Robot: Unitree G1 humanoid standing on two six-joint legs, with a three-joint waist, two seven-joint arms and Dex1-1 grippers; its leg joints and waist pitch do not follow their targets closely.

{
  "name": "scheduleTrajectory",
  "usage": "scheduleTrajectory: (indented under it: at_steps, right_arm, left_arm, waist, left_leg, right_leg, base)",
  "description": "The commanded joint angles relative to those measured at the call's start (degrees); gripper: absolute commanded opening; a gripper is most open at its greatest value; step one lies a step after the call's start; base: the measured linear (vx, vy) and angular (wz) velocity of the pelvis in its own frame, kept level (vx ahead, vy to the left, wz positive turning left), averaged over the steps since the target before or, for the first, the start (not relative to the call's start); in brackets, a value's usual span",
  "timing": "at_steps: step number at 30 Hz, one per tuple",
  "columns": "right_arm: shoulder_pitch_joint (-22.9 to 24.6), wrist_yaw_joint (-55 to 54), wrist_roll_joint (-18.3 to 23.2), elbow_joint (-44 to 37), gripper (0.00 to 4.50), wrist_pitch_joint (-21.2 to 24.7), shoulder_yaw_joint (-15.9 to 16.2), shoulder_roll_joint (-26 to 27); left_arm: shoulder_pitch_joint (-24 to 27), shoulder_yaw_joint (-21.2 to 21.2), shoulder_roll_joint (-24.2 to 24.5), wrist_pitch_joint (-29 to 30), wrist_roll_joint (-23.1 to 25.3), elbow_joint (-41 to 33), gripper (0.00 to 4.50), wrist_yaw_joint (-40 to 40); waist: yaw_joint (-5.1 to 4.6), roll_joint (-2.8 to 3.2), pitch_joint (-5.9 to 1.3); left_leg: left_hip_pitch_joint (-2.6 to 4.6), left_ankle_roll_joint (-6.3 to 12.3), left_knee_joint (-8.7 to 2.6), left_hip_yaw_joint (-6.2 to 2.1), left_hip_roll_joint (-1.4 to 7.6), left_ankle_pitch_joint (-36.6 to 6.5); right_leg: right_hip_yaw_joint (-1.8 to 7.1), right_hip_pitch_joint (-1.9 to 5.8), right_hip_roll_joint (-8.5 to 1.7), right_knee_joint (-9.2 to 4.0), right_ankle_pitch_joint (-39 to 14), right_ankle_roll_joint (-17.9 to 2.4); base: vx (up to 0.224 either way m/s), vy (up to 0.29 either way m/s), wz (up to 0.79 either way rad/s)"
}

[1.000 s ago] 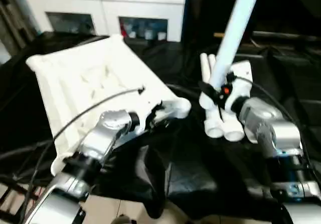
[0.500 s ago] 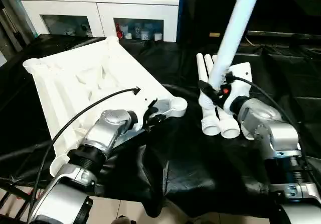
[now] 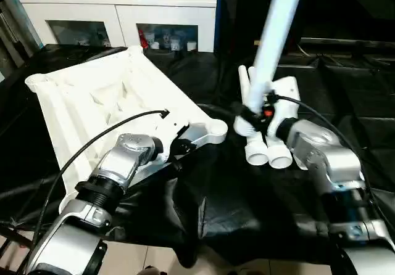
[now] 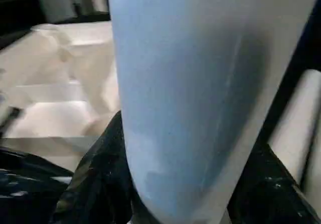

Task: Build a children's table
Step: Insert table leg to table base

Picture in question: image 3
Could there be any white plastic table leg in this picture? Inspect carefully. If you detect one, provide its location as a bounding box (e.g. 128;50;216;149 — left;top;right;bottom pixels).
233;0;307;138
238;65;270;165
248;67;293;170

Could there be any black work mat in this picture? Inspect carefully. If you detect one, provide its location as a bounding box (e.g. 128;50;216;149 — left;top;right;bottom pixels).
0;41;395;269

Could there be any dark low shelf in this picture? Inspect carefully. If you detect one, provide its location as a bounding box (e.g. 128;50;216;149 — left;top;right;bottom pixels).
299;37;395;55

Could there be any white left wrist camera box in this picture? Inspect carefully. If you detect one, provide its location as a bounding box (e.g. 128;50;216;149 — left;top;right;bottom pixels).
151;111;193;163

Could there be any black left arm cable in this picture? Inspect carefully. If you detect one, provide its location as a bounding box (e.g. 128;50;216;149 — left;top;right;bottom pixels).
28;109;171;271

